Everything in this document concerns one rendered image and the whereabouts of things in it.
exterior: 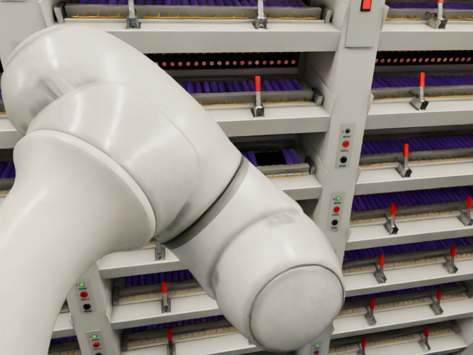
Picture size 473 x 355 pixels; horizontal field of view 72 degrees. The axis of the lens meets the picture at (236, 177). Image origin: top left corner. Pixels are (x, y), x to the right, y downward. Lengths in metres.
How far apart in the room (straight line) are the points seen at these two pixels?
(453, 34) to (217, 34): 0.56
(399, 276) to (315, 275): 1.06
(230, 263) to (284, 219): 0.05
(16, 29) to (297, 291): 0.71
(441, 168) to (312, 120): 0.47
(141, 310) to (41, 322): 0.89
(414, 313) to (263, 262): 1.26
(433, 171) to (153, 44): 0.84
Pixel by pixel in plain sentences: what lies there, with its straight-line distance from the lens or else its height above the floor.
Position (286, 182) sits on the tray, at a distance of 0.90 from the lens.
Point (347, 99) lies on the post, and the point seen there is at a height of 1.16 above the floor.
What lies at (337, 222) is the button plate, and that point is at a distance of 0.98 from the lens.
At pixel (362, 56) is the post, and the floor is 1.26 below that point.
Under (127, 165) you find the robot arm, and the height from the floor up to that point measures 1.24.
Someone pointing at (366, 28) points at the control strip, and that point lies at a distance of 0.85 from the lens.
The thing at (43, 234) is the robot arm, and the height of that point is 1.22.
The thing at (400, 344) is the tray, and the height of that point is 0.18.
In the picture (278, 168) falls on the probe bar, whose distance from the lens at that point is 0.90.
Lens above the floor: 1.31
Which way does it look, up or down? 24 degrees down
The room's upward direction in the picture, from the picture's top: straight up
